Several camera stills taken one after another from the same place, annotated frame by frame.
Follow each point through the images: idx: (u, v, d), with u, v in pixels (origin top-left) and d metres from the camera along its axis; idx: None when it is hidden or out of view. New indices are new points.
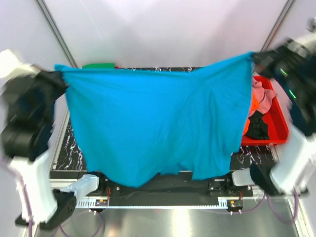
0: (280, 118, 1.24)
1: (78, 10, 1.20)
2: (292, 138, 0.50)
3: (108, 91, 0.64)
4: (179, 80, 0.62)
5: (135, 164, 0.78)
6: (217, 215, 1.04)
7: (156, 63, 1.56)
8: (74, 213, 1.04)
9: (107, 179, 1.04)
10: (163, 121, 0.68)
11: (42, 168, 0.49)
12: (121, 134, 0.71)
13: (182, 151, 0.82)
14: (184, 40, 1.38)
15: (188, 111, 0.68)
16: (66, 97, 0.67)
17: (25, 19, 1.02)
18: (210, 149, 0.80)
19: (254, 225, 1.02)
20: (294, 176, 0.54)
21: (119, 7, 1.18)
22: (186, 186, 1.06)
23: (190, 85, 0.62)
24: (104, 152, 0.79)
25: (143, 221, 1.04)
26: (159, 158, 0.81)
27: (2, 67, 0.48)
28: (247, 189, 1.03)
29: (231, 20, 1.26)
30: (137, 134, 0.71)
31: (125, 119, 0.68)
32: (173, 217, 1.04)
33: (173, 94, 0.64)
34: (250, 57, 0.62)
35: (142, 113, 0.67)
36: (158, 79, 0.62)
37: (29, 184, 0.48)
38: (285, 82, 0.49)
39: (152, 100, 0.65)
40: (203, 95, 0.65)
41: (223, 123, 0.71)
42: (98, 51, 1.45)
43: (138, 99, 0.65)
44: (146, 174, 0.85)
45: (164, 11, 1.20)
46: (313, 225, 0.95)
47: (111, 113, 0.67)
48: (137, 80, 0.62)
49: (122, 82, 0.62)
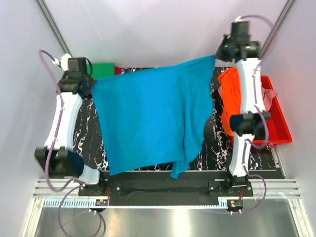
0: (281, 118, 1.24)
1: (78, 10, 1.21)
2: (242, 69, 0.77)
3: (128, 85, 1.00)
4: (169, 72, 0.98)
5: (147, 138, 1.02)
6: (218, 215, 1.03)
7: (155, 63, 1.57)
8: (74, 214, 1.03)
9: (107, 180, 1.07)
10: (167, 103, 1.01)
11: (76, 109, 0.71)
12: (140, 115, 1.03)
13: (180, 127, 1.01)
14: (182, 40, 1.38)
15: (181, 95, 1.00)
16: (94, 95, 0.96)
17: (26, 19, 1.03)
18: (199, 125, 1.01)
19: (254, 225, 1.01)
20: (248, 95, 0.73)
21: (119, 7, 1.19)
22: (186, 186, 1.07)
23: (177, 74, 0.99)
24: (122, 133, 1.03)
25: (143, 221, 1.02)
26: (164, 135, 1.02)
27: (62, 62, 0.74)
28: (247, 189, 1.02)
29: (229, 20, 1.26)
30: (150, 113, 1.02)
31: (141, 104, 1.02)
32: (173, 217, 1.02)
33: (169, 82, 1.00)
34: (212, 57, 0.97)
35: (152, 99, 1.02)
36: (158, 72, 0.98)
37: (67, 111, 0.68)
38: (238, 56, 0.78)
39: (158, 88, 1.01)
40: (185, 80, 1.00)
41: (201, 101, 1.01)
42: (99, 51, 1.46)
43: (149, 89, 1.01)
44: (159, 150, 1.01)
45: (163, 11, 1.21)
46: (313, 224, 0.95)
47: (132, 99, 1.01)
48: (145, 75, 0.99)
49: (136, 78, 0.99)
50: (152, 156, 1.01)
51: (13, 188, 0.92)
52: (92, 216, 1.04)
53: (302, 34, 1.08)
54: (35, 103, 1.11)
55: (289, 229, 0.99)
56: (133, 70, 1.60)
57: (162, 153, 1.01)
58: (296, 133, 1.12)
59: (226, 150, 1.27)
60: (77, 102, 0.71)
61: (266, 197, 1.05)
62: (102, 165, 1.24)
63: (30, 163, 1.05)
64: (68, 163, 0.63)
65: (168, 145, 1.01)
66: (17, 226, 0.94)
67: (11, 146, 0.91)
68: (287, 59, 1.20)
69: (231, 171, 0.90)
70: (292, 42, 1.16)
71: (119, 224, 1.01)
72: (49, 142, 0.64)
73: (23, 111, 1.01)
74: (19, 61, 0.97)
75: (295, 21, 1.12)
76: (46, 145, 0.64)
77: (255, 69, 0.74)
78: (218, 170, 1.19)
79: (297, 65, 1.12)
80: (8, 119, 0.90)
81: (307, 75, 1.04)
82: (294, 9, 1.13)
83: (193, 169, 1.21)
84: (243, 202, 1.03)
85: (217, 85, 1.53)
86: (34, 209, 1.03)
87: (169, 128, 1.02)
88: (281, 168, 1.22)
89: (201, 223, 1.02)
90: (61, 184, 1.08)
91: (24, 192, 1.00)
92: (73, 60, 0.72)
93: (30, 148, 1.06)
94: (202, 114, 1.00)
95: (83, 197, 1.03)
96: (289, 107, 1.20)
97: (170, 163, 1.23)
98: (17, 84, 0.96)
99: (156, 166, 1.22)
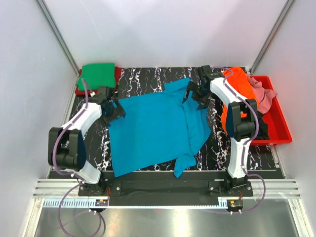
0: (281, 118, 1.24)
1: (78, 10, 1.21)
2: (215, 88, 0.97)
3: (133, 105, 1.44)
4: (161, 95, 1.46)
5: (152, 143, 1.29)
6: (218, 215, 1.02)
7: (156, 63, 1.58)
8: (74, 215, 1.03)
9: (106, 180, 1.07)
10: (164, 114, 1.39)
11: (91, 117, 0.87)
12: (144, 125, 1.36)
13: (176, 133, 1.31)
14: (182, 40, 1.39)
15: (173, 107, 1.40)
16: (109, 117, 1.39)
17: (27, 20, 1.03)
18: (192, 126, 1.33)
19: (254, 225, 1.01)
20: (227, 91, 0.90)
21: (119, 8, 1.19)
22: (186, 186, 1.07)
23: (166, 95, 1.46)
24: (131, 141, 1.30)
25: (143, 221, 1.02)
26: (165, 140, 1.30)
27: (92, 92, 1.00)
28: (247, 189, 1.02)
29: (229, 20, 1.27)
30: (151, 123, 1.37)
31: (144, 116, 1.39)
32: (174, 217, 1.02)
33: (163, 100, 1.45)
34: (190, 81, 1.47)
35: (151, 111, 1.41)
36: (152, 96, 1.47)
37: (87, 112, 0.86)
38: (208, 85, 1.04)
39: (155, 104, 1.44)
40: (174, 98, 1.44)
41: (190, 106, 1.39)
42: (99, 51, 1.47)
43: (148, 104, 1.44)
44: (163, 151, 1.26)
45: (164, 12, 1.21)
46: (313, 225, 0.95)
47: (137, 114, 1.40)
48: (143, 98, 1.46)
49: (137, 100, 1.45)
50: (160, 156, 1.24)
51: (13, 188, 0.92)
52: (92, 216, 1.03)
53: (301, 35, 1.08)
54: (35, 104, 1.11)
55: (289, 229, 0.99)
56: (133, 70, 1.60)
57: (166, 153, 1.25)
58: (296, 133, 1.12)
59: (226, 150, 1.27)
60: (96, 114, 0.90)
61: (266, 197, 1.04)
62: (102, 165, 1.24)
63: (30, 163, 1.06)
64: (74, 149, 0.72)
65: (169, 148, 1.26)
66: (17, 226, 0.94)
67: (11, 146, 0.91)
68: (287, 59, 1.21)
69: (230, 174, 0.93)
70: (292, 42, 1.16)
71: (119, 224, 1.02)
72: (65, 125, 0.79)
73: (23, 111, 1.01)
74: (19, 61, 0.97)
75: (295, 21, 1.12)
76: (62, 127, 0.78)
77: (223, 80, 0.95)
78: (218, 170, 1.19)
79: (296, 65, 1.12)
80: (8, 119, 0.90)
81: (307, 75, 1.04)
82: (294, 8, 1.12)
83: (193, 169, 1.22)
84: (243, 202, 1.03)
85: None
86: (34, 209, 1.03)
87: (167, 134, 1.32)
88: (281, 168, 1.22)
89: (201, 223, 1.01)
90: (61, 184, 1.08)
91: (24, 192, 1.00)
92: (103, 88, 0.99)
93: (30, 149, 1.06)
94: (191, 117, 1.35)
95: (83, 197, 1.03)
96: (289, 107, 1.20)
97: (169, 163, 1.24)
98: (17, 84, 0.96)
99: (156, 166, 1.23)
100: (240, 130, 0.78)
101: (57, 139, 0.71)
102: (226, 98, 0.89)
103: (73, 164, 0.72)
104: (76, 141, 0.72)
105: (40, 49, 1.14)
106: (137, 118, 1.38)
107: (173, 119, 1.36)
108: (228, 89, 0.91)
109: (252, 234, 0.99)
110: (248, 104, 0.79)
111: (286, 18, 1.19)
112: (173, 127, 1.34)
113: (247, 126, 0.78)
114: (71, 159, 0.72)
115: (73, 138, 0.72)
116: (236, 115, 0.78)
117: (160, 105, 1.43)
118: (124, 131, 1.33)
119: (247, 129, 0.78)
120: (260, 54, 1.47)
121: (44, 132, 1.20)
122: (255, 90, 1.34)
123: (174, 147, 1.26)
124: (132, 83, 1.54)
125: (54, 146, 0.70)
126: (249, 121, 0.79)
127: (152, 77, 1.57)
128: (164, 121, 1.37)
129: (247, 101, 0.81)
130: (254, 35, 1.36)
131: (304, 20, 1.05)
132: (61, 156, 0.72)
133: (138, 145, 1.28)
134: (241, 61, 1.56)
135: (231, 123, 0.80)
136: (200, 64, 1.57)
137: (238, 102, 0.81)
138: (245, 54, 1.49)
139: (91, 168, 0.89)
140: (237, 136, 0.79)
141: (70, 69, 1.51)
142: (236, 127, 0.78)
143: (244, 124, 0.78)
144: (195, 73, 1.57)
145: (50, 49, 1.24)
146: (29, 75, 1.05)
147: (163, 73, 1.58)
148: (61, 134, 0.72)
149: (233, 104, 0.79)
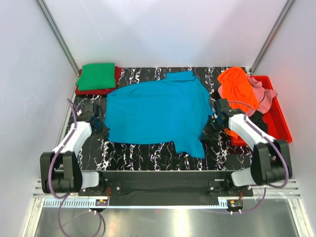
0: (281, 118, 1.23)
1: (78, 10, 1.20)
2: (237, 129, 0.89)
3: (134, 92, 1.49)
4: (161, 83, 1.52)
5: (148, 127, 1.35)
6: (218, 215, 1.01)
7: (156, 63, 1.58)
8: (74, 215, 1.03)
9: (106, 180, 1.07)
10: (162, 101, 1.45)
11: (83, 136, 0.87)
12: (142, 110, 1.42)
13: (175, 117, 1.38)
14: (182, 40, 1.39)
15: (173, 95, 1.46)
16: (109, 101, 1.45)
17: (26, 20, 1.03)
18: (192, 112, 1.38)
19: (255, 226, 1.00)
20: (248, 129, 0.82)
21: (119, 8, 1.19)
22: (185, 186, 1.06)
23: (166, 84, 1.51)
24: (129, 125, 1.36)
25: (143, 221, 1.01)
26: (164, 123, 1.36)
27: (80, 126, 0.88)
28: (247, 189, 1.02)
29: (229, 20, 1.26)
30: (149, 109, 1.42)
31: (144, 102, 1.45)
32: (174, 217, 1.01)
33: (163, 87, 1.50)
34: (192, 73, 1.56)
35: (151, 98, 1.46)
36: (153, 83, 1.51)
37: (77, 131, 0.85)
38: (225, 123, 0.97)
39: (154, 91, 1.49)
40: (174, 86, 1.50)
41: (189, 94, 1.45)
42: (99, 51, 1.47)
43: (148, 91, 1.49)
44: (161, 134, 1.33)
45: (164, 12, 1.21)
46: (313, 224, 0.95)
47: (137, 99, 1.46)
48: (144, 85, 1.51)
49: (138, 86, 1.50)
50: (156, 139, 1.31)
51: (13, 188, 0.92)
52: (92, 216, 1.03)
53: (302, 35, 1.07)
54: (35, 104, 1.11)
55: (289, 229, 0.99)
56: (133, 70, 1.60)
57: (163, 136, 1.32)
58: (296, 134, 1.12)
59: (226, 150, 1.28)
60: (86, 131, 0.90)
61: (266, 197, 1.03)
62: (102, 165, 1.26)
63: (30, 163, 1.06)
64: (68, 171, 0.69)
65: (167, 131, 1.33)
66: (17, 226, 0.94)
67: (11, 146, 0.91)
68: (288, 59, 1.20)
69: (234, 182, 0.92)
70: (292, 42, 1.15)
71: (119, 223, 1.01)
72: (57, 147, 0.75)
73: (23, 111, 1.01)
74: (19, 61, 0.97)
75: (296, 21, 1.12)
76: (54, 150, 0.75)
77: (245, 116, 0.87)
78: (218, 170, 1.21)
79: (297, 65, 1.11)
80: (7, 119, 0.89)
81: (307, 76, 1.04)
82: (294, 8, 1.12)
83: (193, 169, 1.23)
84: (243, 202, 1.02)
85: (217, 85, 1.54)
86: (34, 209, 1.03)
87: (166, 118, 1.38)
88: None
89: (201, 223, 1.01)
90: None
91: (24, 191, 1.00)
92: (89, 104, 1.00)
93: (30, 149, 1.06)
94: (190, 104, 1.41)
95: (82, 197, 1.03)
96: (289, 107, 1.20)
97: (169, 163, 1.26)
98: (16, 85, 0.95)
99: (156, 166, 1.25)
100: (267, 177, 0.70)
101: (51, 164, 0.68)
102: (250, 139, 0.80)
103: (71, 186, 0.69)
104: (71, 161, 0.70)
105: (40, 50, 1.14)
106: (136, 102, 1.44)
107: (172, 105, 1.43)
108: (252, 128, 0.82)
109: (252, 234, 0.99)
110: (277, 149, 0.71)
111: (286, 18, 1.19)
112: (172, 113, 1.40)
113: (275, 174, 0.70)
114: (66, 182, 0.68)
115: (68, 159, 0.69)
116: (264, 158, 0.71)
117: (159, 92, 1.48)
118: (122, 115, 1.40)
119: (275, 176, 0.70)
120: (260, 54, 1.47)
121: (45, 132, 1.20)
122: (255, 90, 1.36)
123: (172, 130, 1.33)
124: (131, 83, 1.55)
125: (49, 172, 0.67)
126: (279, 167, 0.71)
127: (152, 76, 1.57)
128: (163, 107, 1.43)
129: (276, 143, 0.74)
130: (254, 35, 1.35)
131: (304, 21, 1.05)
132: (56, 182, 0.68)
133: (133, 128, 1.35)
134: (240, 60, 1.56)
135: (258, 169, 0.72)
136: (200, 63, 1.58)
137: (266, 143, 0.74)
138: (245, 54, 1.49)
139: (89, 177, 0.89)
140: (262, 183, 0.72)
141: (70, 70, 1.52)
142: (264, 172, 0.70)
143: (272, 170, 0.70)
144: (195, 73, 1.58)
145: (50, 49, 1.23)
146: (29, 75, 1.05)
147: (163, 73, 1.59)
148: (55, 157, 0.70)
149: (259, 145, 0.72)
